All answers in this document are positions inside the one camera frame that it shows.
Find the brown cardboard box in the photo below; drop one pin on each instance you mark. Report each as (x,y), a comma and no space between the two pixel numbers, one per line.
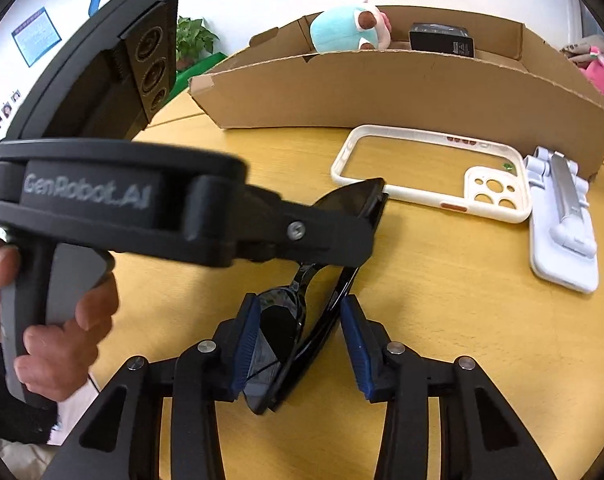
(382,90)

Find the person's left hand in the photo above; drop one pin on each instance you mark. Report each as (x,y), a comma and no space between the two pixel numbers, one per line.
(62,350)

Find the beige cloth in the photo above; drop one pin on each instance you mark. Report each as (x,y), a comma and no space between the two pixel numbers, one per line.
(589,42)

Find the black sunglasses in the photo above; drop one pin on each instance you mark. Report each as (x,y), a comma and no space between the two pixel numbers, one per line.
(277,315)

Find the flat black box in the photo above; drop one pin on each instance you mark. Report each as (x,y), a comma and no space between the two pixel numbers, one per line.
(439,40)

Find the green board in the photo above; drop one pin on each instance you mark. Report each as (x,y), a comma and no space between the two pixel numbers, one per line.
(187,80)

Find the teal and pink pig plush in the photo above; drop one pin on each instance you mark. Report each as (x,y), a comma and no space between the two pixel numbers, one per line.
(337,27)

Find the white phone stand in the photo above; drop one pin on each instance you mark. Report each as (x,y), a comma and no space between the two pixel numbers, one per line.
(562,270)

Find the white phone case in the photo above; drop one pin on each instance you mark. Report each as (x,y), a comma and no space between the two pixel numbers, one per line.
(521,187)

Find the blue framed wall poster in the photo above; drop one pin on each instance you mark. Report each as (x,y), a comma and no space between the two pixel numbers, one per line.
(34,35)

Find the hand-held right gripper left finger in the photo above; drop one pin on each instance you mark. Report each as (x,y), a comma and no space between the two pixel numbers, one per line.
(244,345)

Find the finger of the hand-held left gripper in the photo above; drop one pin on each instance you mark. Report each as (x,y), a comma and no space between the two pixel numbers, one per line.
(322,230)

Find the light cloth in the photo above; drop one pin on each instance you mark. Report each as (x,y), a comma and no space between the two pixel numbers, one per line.
(72,417)

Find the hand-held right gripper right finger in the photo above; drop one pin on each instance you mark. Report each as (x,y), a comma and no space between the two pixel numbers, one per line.
(354,345)

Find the green potted plant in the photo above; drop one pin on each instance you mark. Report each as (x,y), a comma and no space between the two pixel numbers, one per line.
(192,40)

